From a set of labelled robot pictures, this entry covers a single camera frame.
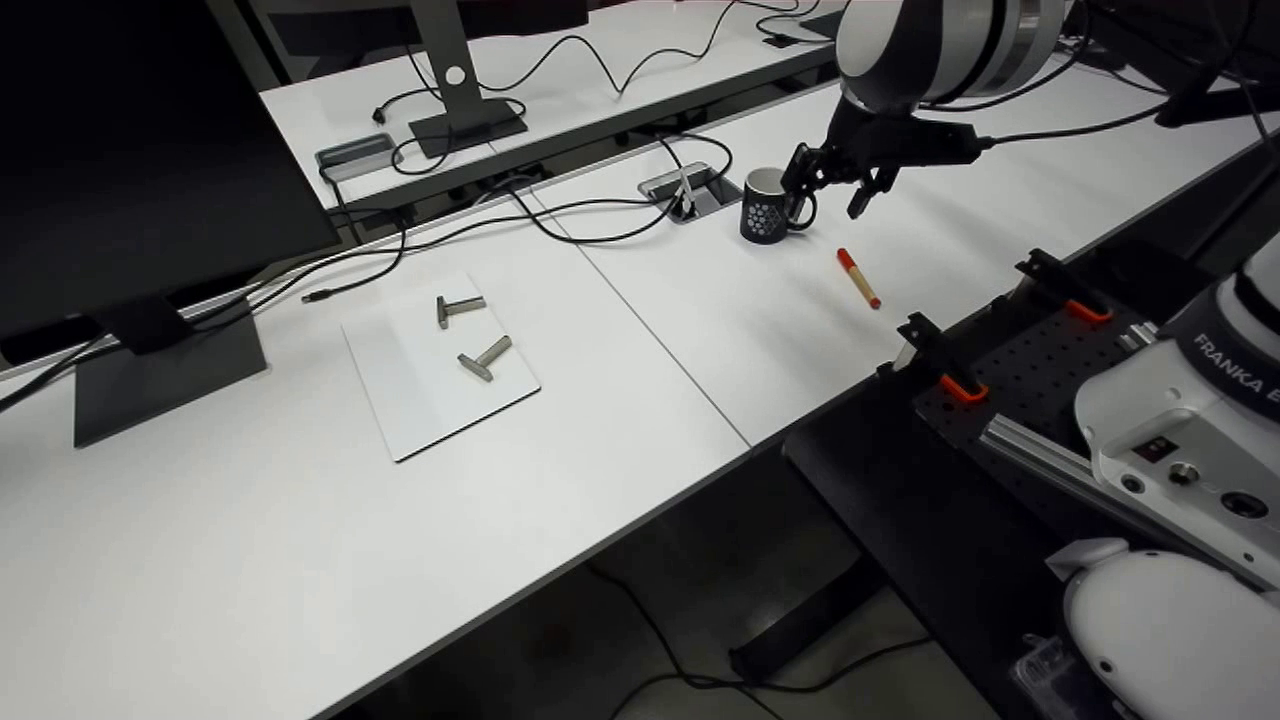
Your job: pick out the aluminium rail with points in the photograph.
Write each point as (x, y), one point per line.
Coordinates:
(1040, 445)

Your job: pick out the large black monitor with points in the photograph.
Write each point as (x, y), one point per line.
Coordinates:
(134, 134)

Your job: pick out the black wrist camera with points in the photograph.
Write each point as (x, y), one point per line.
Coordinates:
(952, 142)

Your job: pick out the black equipment stand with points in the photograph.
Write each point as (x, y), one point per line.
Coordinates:
(1201, 43)

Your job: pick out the white flat board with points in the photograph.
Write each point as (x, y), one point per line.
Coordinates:
(400, 386)

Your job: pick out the grey T-shaped piece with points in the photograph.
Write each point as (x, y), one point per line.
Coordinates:
(460, 305)
(487, 356)

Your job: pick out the black floor box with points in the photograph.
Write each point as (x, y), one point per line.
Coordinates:
(800, 625)

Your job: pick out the black mug with white print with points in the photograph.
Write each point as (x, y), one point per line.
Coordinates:
(767, 213)

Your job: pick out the red capped wooden marker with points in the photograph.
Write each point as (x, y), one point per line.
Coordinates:
(856, 277)

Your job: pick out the black monitor stand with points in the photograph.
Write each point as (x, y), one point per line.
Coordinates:
(455, 82)

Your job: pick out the dark grey docking hub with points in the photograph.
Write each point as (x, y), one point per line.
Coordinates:
(355, 151)

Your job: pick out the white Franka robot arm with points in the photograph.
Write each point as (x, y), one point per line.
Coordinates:
(932, 52)

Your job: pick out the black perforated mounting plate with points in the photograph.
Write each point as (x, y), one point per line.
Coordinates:
(1040, 362)

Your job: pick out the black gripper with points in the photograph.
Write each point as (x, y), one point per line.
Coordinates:
(873, 142)

